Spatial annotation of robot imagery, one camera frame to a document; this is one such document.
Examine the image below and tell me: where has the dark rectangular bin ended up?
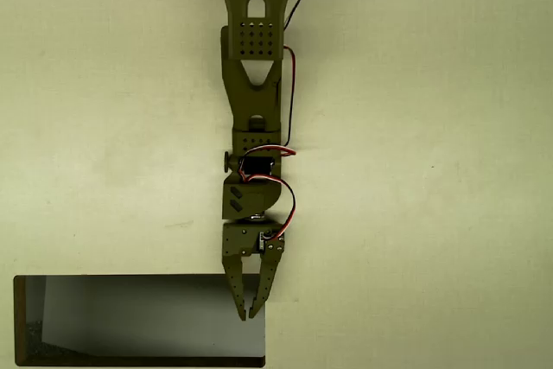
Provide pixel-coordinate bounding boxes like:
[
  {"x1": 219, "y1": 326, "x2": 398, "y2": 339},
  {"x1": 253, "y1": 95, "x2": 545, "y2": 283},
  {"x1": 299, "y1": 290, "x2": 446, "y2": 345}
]
[{"x1": 12, "y1": 273, "x2": 267, "y2": 368}]

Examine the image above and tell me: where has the red white black servo cable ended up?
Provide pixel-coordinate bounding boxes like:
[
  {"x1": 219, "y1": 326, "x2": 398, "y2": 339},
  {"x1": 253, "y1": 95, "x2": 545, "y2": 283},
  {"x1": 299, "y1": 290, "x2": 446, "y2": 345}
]
[{"x1": 238, "y1": 145, "x2": 298, "y2": 241}]

